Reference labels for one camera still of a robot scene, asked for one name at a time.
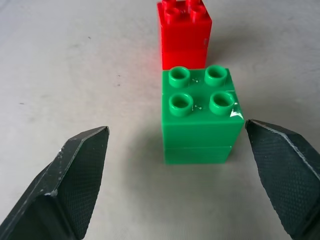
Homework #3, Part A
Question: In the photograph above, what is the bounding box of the red studded plastic cube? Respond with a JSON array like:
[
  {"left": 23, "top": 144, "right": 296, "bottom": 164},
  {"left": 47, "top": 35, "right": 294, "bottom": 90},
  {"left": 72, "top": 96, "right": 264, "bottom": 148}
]
[{"left": 156, "top": 0, "right": 214, "bottom": 72}]

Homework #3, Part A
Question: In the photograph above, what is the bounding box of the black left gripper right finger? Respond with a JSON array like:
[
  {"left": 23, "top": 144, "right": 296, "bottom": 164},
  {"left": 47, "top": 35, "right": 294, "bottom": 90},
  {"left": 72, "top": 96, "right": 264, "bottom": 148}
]
[{"left": 245, "top": 119, "right": 320, "bottom": 240}]

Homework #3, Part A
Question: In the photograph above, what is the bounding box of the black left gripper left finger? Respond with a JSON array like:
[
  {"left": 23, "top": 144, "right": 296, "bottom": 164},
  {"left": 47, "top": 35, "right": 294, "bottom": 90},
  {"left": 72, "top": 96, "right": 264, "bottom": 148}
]
[{"left": 0, "top": 125, "right": 110, "bottom": 240}]

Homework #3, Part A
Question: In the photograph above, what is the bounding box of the green studded plastic cube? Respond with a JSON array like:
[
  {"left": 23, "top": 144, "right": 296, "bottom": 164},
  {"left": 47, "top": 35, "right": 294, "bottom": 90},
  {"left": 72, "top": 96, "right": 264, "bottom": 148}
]
[{"left": 161, "top": 65, "right": 245, "bottom": 165}]

